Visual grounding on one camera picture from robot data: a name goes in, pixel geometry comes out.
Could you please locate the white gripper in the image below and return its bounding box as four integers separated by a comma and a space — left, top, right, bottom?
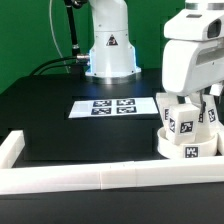
162, 9, 224, 114

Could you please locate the white round stool seat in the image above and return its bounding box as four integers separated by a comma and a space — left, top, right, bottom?
157, 128, 218, 159

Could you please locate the white marker tag sheet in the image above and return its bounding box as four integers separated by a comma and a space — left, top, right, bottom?
69, 97, 158, 118

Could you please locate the white U-shaped fence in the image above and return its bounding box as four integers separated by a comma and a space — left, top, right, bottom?
0, 129, 224, 195

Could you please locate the black cable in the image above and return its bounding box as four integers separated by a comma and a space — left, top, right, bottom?
28, 55, 90, 76
38, 62, 88, 76

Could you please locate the white cable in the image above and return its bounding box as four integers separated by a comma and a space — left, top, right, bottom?
48, 0, 71, 74

